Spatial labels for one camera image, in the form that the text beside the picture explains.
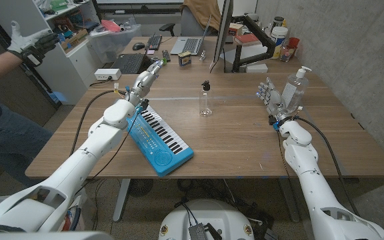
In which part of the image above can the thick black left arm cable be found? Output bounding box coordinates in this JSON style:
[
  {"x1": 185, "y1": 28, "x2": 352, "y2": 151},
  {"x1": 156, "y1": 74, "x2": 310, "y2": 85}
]
[{"x1": 70, "y1": 89, "x2": 128, "y2": 157}]

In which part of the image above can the open cardboard shelf box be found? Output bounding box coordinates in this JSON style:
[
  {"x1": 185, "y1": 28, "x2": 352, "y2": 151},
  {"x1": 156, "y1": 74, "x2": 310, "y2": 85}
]
[{"x1": 60, "y1": 28, "x2": 89, "y2": 51}]

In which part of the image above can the flat computer monitor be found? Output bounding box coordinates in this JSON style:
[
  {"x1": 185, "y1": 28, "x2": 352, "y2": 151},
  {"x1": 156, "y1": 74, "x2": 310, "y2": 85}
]
[{"x1": 209, "y1": 0, "x2": 235, "y2": 71}]

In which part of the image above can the white robot torso base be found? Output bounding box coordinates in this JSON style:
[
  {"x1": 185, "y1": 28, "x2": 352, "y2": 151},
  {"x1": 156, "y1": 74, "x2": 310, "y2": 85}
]
[{"x1": 158, "y1": 199, "x2": 255, "y2": 240}]

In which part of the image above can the blue toy piano keyboard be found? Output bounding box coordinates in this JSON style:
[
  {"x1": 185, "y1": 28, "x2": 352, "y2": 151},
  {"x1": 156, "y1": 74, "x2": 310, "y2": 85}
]
[{"x1": 125, "y1": 105, "x2": 195, "y2": 178}]

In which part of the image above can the white table leg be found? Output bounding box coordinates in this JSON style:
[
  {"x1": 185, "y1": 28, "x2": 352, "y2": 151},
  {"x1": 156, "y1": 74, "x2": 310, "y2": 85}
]
[{"x1": 112, "y1": 178, "x2": 131, "y2": 223}]

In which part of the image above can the person in dark clothes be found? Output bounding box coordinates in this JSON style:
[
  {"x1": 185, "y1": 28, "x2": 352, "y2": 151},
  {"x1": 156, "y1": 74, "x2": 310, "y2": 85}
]
[{"x1": 0, "y1": 87, "x2": 55, "y2": 187}]

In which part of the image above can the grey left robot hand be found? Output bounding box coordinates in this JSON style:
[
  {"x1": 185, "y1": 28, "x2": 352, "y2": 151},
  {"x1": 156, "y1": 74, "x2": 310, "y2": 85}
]
[{"x1": 124, "y1": 59, "x2": 165, "y2": 107}]

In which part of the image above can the small yellow blue box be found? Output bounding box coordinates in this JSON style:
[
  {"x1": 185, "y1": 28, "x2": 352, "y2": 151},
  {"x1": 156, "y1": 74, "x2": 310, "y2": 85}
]
[{"x1": 177, "y1": 51, "x2": 193, "y2": 67}]

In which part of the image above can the small clear black-cap dispenser bottle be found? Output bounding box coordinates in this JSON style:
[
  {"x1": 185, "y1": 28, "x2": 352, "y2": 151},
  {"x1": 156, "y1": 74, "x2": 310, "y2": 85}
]
[{"x1": 199, "y1": 79, "x2": 213, "y2": 118}]

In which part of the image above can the large clear white-pump bottle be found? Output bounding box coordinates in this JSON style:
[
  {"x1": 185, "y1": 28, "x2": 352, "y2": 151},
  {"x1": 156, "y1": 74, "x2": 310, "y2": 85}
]
[{"x1": 279, "y1": 65, "x2": 313, "y2": 113}]

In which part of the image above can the clear plastic storage bin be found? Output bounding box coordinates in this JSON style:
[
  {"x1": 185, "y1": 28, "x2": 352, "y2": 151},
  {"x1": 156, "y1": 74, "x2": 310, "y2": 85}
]
[{"x1": 87, "y1": 23, "x2": 142, "y2": 63}]

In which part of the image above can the round black fan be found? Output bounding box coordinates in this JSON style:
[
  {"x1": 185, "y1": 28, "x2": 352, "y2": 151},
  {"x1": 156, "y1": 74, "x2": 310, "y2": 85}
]
[{"x1": 127, "y1": 179, "x2": 154, "y2": 197}]

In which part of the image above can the red book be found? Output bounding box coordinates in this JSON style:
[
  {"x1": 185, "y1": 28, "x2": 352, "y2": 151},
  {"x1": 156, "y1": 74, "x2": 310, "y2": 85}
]
[{"x1": 233, "y1": 33, "x2": 262, "y2": 47}]

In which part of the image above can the white lidded canister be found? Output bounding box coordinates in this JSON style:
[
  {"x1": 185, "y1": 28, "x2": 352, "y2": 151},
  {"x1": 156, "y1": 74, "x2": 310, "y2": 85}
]
[{"x1": 270, "y1": 26, "x2": 289, "y2": 47}]

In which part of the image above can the pink flat packet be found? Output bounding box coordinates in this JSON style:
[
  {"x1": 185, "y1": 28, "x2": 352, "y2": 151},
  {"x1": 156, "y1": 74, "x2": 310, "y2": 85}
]
[{"x1": 100, "y1": 19, "x2": 123, "y2": 33}]

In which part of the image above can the red cup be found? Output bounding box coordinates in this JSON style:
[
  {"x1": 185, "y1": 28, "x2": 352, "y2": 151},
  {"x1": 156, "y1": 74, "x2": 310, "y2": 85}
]
[{"x1": 287, "y1": 37, "x2": 301, "y2": 51}]

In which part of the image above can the white power strip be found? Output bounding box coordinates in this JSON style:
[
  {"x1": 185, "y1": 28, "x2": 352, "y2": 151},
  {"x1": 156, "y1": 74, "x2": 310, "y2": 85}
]
[{"x1": 94, "y1": 68, "x2": 122, "y2": 81}]

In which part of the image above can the silver laptop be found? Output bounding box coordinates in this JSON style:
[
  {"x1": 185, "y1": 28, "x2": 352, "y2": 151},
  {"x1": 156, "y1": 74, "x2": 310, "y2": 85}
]
[{"x1": 170, "y1": 15, "x2": 213, "y2": 56}]

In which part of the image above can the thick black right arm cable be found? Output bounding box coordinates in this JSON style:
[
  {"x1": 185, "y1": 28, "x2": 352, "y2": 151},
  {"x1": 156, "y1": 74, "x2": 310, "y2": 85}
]
[{"x1": 293, "y1": 115, "x2": 361, "y2": 217}]

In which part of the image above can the white and black gloved hand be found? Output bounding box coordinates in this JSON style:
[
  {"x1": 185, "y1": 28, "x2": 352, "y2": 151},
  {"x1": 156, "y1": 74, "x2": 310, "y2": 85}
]
[{"x1": 7, "y1": 20, "x2": 60, "y2": 67}]

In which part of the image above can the white shelf cabinet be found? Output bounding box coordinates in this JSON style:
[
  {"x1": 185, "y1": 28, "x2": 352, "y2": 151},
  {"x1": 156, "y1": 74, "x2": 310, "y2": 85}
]
[{"x1": 0, "y1": 0, "x2": 101, "y2": 106}]

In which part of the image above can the grey table leg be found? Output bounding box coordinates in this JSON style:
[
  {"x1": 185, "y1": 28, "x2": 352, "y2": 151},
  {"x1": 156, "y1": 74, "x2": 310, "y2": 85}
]
[{"x1": 277, "y1": 176, "x2": 301, "y2": 223}]

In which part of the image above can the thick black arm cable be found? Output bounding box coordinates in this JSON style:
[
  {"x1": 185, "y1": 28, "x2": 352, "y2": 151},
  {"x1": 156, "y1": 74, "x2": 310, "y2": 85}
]
[
  {"x1": 70, "y1": 89, "x2": 128, "y2": 157},
  {"x1": 293, "y1": 115, "x2": 361, "y2": 217}
]

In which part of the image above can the black laptop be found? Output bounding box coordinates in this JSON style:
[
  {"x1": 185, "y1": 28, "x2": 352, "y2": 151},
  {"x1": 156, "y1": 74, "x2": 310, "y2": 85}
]
[{"x1": 111, "y1": 52, "x2": 153, "y2": 75}]

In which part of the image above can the clear jar with coloured items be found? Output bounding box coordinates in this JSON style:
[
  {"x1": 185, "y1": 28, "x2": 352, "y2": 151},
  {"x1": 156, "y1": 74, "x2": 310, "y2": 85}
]
[{"x1": 280, "y1": 46, "x2": 296, "y2": 63}]

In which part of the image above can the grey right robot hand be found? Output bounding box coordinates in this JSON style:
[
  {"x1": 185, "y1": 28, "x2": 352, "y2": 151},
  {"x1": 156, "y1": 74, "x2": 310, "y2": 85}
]
[{"x1": 255, "y1": 77, "x2": 295, "y2": 126}]

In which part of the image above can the flat white box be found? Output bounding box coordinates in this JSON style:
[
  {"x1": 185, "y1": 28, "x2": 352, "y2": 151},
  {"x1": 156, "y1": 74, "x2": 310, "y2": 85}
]
[{"x1": 245, "y1": 63, "x2": 269, "y2": 74}]

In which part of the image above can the grey office chair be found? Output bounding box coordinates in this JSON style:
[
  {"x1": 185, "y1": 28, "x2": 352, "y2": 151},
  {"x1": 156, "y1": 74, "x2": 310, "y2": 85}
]
[{"x1": 159, "y1": 5, "x2": 219, "y2": 37}]

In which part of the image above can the narrow black keyboard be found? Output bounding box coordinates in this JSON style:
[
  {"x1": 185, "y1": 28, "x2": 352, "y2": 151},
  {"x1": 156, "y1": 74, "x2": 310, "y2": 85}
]
[{"x1": 144, "y1": 33, "x2": 163, "y2": 51}]

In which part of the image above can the tan jacket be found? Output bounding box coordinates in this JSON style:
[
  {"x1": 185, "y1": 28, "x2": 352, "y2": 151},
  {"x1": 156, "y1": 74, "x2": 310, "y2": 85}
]
[{"x1": 182, "y1": 0, "x2": 222, "y2": 31}]

